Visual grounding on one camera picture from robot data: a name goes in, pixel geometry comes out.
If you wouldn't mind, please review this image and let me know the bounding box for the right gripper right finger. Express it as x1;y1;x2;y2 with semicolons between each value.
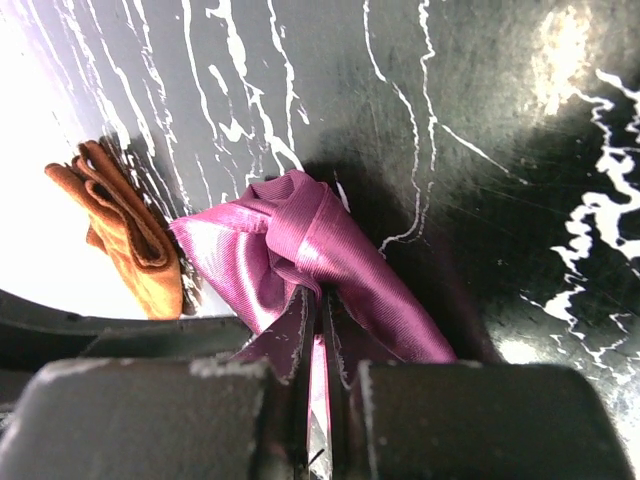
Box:
320;289;400;479

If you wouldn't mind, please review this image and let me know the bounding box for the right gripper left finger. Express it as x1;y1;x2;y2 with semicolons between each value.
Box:
231;286;316;479

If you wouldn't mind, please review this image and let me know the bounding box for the purple cloth napkin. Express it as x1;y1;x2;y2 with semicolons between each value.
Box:
170;170;457;363

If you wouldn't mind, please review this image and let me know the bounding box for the brown cloth napkin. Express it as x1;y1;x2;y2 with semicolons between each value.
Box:
44;140;183;320

